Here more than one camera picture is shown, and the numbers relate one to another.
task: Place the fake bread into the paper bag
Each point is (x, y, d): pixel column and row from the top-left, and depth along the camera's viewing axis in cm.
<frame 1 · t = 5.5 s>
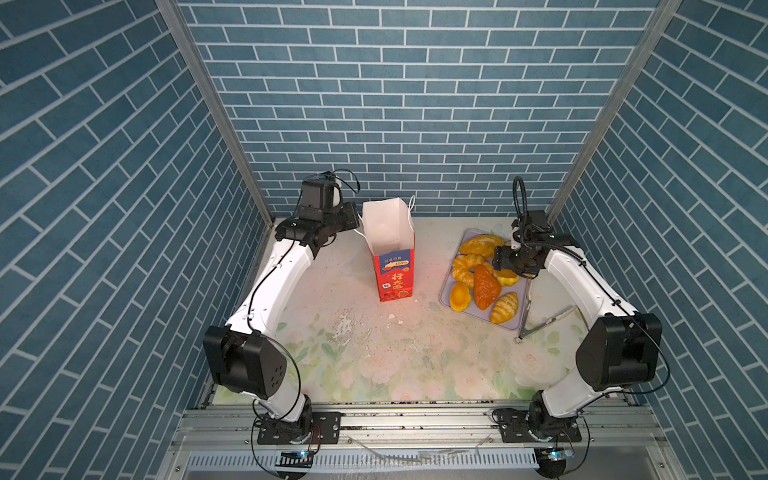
left hand: (357, 209, 80), fingers closed
right hand: (504, 259, 88), fingers open
red white paper bag: (390, 234, 101), point 13 cm above the table
long seeded bread loaf: (484, 245, 109), point 5 cm above the table
braided wreath bread: (463, 268, 104), point 4 cm above the table
red-brown croissant bread: (486, 287, 95), point 7 cm above the table
small yellow egg tart: (506, 276, 99), point 6 cm above the table
orange round bun: (460, 297, 95), point 5 cm above the table
striped yellow croissant: (504, 308, 93), point 5 cm above the table

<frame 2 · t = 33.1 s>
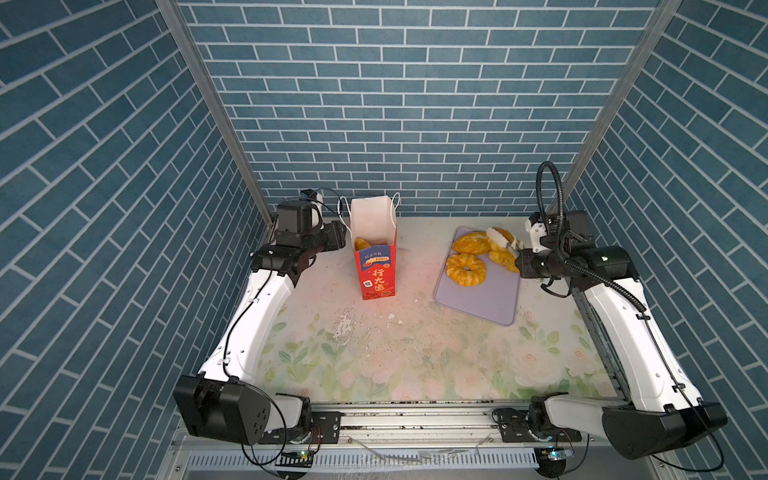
left hand: (338, 227, 77), fingers open
right hand: (518, 256, 73), fingers open
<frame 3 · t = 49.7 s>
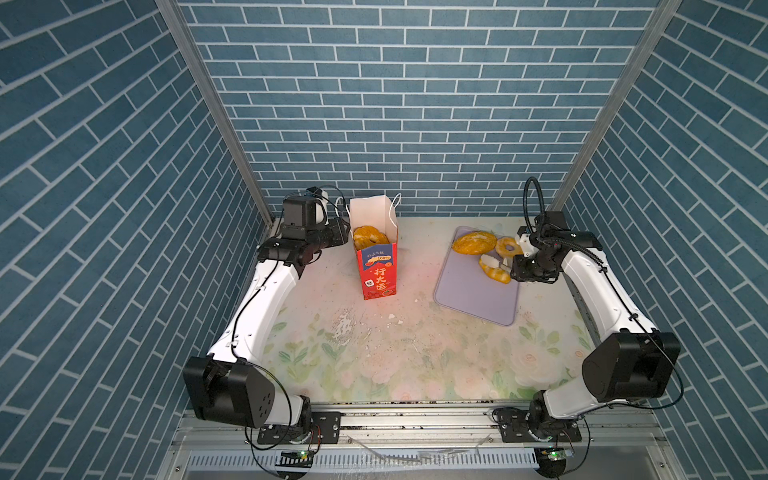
left hand: (345, 224, 78), fingers open
right hand: (518, 269, 84), fingers open
braided wreath bread: (365, 237, 97), point 15 cm above the table
long yellow bread stick: (498, 274, 104), point 3 cm above the table
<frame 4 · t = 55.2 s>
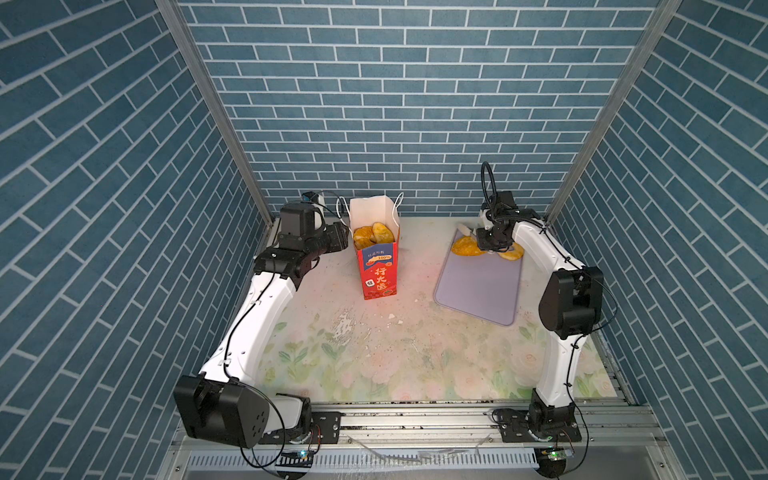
left hand: (341, 228, 77), fingers open
right hand: (482, 239, 98), fingers open
long yellow bread stick: (381, 234, 98), point 16 cm above the table
